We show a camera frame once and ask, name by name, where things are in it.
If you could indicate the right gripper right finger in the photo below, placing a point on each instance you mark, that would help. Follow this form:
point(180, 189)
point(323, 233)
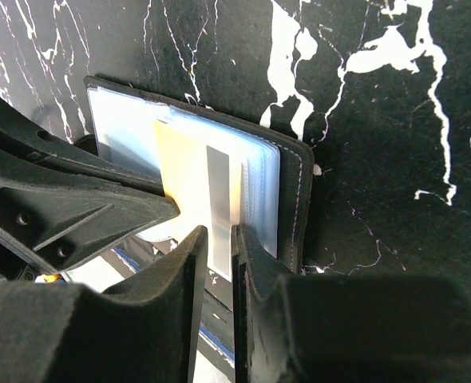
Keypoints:
point(314, 328)

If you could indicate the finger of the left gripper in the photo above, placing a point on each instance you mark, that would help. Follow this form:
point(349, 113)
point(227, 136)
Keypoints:
point(61, 206)

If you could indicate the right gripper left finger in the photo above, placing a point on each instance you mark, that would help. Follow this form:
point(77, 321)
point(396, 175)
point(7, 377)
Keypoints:
point(142, 329)

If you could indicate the gold credit card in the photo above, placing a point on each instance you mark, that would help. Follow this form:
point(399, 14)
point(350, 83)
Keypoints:
point(205, 184)

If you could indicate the black card holder wallet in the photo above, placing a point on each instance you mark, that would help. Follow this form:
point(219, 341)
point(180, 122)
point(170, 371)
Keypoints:
point(296, 166)

